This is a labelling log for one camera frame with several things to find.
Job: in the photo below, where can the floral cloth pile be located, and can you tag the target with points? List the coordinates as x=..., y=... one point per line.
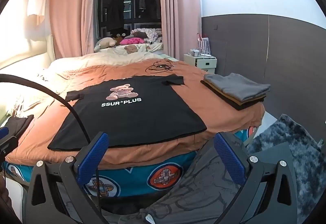
x=152, y=33

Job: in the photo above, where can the dark cloth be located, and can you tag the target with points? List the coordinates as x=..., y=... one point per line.
x=17, y=123

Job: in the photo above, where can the bear-print pillow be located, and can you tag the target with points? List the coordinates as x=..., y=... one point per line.
x=132, y=49

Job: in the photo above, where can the black hanging coat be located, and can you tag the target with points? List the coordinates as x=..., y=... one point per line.
x=114, y=5

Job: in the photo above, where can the white nightstand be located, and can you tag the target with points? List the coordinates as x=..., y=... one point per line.
x=203, y=63

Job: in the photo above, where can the teal printed bed sheet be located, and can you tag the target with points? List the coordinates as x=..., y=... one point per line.
x=132, y=175

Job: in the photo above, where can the person's grey printed pants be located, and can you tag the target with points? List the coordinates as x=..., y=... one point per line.
x=198, y=188

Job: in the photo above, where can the cream duvet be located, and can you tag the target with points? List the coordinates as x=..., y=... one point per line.
x=84, y=61

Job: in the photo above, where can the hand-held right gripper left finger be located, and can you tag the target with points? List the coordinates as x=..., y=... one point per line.
x=93, y=160

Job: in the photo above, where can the grey plush toy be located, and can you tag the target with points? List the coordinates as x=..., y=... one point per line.
x=104, y=43

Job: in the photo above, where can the tan folded shirt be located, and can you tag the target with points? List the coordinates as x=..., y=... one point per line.
x=254, y=100

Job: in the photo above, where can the grey fluffy rug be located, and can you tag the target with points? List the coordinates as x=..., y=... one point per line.
x=293, y=132

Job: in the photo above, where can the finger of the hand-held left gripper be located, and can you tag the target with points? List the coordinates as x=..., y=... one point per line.
x=3, y=132

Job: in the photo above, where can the dark brown plush toy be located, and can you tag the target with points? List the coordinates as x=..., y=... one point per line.
x=119, y=35

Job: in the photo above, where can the grey folded shirt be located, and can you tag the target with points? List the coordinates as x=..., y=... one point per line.
x=236, y=86

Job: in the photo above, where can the pink plush toy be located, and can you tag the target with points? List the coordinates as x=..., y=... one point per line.
x=132, y=41

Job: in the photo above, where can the black bear-print T-shirt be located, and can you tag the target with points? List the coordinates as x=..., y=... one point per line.
x=132, y=117

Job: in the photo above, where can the dark window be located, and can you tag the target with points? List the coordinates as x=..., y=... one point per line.
x=101, y=10

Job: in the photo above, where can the white padded headboard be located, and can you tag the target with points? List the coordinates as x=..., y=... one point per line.
x=25, y=61

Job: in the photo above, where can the brown fleece blanket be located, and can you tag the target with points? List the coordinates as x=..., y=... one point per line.
x=224, y=122

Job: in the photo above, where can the small grey container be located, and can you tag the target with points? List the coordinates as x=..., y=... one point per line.
x=194, y=52

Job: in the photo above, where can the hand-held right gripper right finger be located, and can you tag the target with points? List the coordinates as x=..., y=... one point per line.
x=229, y=160

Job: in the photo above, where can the striped gift bag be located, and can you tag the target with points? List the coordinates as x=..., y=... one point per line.
x=203, y=46

